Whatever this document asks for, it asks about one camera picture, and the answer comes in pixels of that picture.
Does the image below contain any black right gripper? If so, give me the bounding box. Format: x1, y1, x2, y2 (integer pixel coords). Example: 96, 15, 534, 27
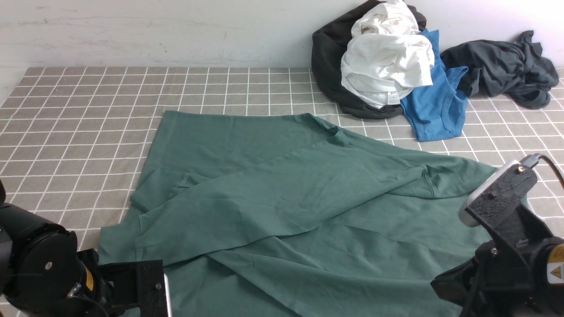
431, 240, 551, 317

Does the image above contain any blue tank top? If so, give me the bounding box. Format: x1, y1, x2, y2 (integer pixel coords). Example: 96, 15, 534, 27
401, 29, 468, 142

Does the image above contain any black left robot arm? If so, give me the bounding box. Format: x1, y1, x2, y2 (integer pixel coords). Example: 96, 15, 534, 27
1, 187, 110, 317

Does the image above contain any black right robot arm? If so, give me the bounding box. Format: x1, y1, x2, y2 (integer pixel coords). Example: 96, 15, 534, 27
431, 237, 564, 317

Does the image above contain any green long-sleeved shirt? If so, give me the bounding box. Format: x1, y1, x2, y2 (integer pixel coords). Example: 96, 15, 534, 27
98, 111, 496, 317

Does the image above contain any black garment under white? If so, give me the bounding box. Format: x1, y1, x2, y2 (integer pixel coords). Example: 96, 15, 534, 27
312, 0, 427, 120

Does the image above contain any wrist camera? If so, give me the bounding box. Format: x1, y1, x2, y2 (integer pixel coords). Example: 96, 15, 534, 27
99, 260, 172, 317
458, 157, 537, 228

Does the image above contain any white crumpled shirt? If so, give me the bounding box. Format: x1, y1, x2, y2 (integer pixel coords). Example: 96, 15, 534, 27
341, 0, 435, 109

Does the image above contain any black right camera cable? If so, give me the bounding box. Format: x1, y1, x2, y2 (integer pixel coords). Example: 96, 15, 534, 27
522, 153, 564, 185

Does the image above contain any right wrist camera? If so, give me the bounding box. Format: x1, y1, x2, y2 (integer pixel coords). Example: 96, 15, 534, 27
458, 157, 537, 228

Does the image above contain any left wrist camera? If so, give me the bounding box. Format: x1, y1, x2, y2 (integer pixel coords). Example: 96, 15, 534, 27
99, 260, 172, 317

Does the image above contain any grey checkered tablecloth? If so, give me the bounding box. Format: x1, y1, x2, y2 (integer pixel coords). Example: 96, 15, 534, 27
0, 67, 564, 250

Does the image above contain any dark grey crumpled garment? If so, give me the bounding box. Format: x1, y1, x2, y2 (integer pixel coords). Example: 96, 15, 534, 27
440, 30, 559, 110

